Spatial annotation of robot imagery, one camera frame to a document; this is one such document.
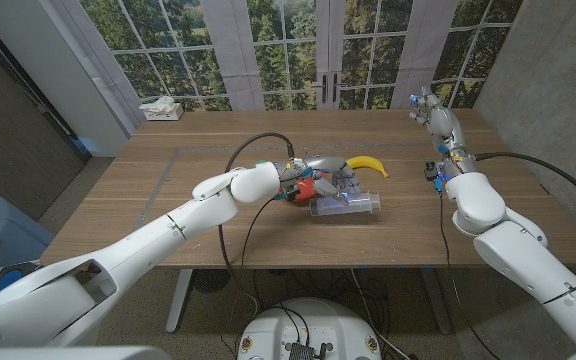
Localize large clear plastic syringe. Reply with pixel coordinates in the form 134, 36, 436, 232
309, 190, 382, 217

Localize thin black left wrist cable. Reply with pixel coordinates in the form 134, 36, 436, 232
239, 197, 277, 309

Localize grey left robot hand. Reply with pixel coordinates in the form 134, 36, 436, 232
277, 154, 364, 207

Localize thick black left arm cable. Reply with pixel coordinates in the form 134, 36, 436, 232
217, 132, 296, 321

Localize yellow toy banana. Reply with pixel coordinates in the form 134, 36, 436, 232
346, 155, 390, 179

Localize printed window forest backdrop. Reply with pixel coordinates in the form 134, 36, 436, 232
77, 0, 524, 112

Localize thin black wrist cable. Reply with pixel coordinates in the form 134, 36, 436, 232
239, 197, 277, 309
437, 191, 502, 360

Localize black round disc object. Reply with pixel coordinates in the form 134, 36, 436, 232
191, 269, 233, 294

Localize black and blue foot pedal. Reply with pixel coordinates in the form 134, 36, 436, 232
0, 260, 40, 296

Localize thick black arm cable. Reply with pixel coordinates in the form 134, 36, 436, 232
474, 151, 576, 219
217, 132, 296, 321

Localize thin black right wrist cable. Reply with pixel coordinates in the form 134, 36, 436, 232
437, 191, 502, 360

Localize red bowl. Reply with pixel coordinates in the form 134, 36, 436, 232
287, 177, 319, 206

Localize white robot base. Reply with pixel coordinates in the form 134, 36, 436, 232
237, 298, 382, 360

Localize white tissue box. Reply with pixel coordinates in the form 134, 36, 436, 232
139, 96, 185, 122

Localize white floor cable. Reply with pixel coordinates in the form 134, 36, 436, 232
350, 268, 412, 360

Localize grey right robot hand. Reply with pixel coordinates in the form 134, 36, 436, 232
408, 85, 470, 163

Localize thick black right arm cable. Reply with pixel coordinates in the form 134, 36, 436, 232
474, 151, 576, 219

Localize blue plastic bin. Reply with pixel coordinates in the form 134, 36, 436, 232
0, 193, 55, 275

